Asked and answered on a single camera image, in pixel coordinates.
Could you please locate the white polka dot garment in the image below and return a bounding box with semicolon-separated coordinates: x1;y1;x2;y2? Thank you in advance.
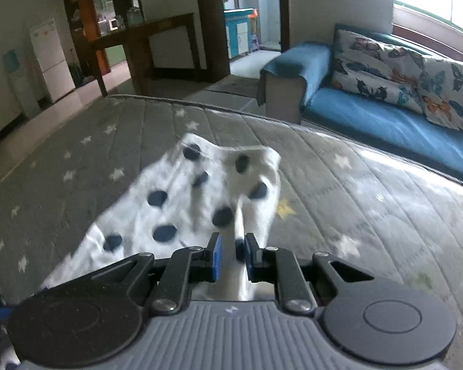
42;134;281;301

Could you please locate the grey star quilted mat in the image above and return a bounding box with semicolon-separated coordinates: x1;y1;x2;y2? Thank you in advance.
0;96;463;369

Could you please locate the blue sofa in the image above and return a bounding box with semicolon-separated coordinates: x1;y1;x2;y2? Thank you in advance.
257;24;463;182

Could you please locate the butterfly pillow left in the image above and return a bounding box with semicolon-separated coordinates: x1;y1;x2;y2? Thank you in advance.
331;29;424;114

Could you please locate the butterfly pillow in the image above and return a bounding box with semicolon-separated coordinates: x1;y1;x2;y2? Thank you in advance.
331;29;424;114
417;56;463;131

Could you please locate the dark wooden table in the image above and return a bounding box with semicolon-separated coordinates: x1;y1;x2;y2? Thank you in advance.
85;14;204;97

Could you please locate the blue white cabinet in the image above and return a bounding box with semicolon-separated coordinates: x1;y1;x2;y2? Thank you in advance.
224;8;259;60

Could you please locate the butterfly pillow right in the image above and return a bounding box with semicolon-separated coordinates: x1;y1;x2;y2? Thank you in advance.
417;56;463;131

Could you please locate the white refrigerator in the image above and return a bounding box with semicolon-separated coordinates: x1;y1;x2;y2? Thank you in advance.
29;18;75;103

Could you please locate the water dispenser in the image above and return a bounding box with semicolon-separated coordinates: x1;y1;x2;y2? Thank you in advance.
2;49;41;119

